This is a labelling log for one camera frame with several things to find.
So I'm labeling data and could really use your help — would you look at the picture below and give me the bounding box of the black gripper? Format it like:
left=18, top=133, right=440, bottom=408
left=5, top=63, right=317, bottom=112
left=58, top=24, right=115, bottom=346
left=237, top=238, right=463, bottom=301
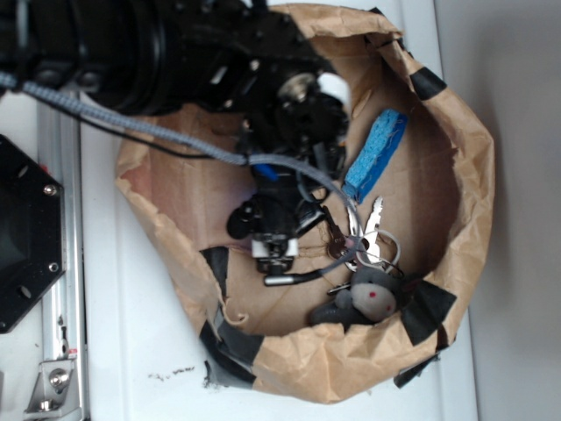
left=227, top=72, right=351, bottom=287

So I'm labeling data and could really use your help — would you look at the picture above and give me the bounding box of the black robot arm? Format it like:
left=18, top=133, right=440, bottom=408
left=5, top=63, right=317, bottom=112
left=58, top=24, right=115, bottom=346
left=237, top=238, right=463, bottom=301
left=1, top=1, right=351, bottom=286

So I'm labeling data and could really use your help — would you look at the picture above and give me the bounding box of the blue sponge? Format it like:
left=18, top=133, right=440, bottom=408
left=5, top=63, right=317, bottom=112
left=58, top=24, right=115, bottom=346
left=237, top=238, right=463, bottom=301
left=342, top=109, right=408, bottom=204

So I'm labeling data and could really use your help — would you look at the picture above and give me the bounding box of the silver key left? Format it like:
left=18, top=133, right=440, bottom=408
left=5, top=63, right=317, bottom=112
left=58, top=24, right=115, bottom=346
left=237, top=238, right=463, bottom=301
left=347, top=209, right=369, bottom=248

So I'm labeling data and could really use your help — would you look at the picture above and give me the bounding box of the silver key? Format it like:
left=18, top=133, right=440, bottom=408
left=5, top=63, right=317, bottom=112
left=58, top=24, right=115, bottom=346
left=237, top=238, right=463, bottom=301
left=363, top=196, right=383, bottom=258
left=347, top=209, right=369, bottom=248

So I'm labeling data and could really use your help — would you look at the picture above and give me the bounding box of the brass key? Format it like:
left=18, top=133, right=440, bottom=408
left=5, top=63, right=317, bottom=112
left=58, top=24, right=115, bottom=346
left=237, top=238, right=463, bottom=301
left=322, top=206, right=347, bottom=259

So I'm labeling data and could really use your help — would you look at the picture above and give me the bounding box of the brown paper bag bin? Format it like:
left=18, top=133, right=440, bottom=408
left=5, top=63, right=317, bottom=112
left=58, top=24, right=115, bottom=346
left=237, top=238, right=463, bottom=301
left=116, top=4, right=495, bottom=403

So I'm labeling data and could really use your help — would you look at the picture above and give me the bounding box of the silver key right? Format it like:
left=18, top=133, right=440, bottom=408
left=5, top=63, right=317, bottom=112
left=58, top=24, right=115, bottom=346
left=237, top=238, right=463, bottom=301
left=363, top=196, right=383, bottom=258

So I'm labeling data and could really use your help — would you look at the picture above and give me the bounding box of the white key ring loop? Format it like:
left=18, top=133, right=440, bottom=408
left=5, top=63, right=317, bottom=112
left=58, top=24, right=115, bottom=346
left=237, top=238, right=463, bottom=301
left=357, top=231, right=402, bottom=269

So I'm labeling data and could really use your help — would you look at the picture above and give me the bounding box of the grey plush donkey keychain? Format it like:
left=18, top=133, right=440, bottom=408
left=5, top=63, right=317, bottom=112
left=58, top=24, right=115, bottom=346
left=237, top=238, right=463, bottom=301
left=309, top=268, right=422, bottom=330

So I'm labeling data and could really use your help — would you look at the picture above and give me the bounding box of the aluminium rail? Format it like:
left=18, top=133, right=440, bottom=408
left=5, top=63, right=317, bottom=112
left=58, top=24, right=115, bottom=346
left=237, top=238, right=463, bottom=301
left=25, top=103, right=90, bottom=420

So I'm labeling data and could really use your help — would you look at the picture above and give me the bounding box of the black hexagonal base plate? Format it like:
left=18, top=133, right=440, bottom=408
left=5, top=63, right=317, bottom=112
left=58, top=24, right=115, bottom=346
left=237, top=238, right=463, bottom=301
left=1, top=136, right=64, bottom=334

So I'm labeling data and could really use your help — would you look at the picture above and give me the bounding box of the grey braided cable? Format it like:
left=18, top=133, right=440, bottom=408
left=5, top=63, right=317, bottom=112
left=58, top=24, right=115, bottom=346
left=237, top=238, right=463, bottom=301
left=0, top=72, right=365, bottom=275

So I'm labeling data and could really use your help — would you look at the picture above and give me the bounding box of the metal corner bracket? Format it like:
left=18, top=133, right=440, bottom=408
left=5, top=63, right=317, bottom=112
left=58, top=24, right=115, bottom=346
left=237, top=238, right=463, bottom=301
left=23, top=360, right=82, bottom=420

